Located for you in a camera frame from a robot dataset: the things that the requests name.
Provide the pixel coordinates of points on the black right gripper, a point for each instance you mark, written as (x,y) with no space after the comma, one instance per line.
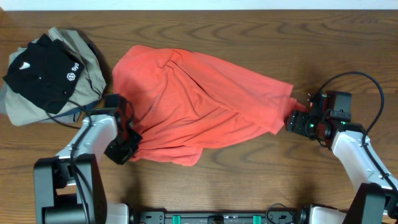
(296,122)

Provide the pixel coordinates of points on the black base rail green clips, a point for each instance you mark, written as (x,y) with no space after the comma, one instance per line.
(274,215)

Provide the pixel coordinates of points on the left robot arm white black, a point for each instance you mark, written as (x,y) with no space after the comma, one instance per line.
(68,186)

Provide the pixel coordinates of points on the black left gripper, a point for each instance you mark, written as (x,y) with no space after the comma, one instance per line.
(123,155)

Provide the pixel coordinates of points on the black folded shirt white logo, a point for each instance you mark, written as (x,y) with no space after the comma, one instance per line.
(45,73)

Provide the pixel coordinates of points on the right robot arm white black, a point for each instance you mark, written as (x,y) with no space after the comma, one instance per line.
(375,186)

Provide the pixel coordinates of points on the dark blue folded garment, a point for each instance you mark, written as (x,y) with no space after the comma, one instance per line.
(72,115)

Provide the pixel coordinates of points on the red t-shirt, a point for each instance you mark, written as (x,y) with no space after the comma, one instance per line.
(184,102)

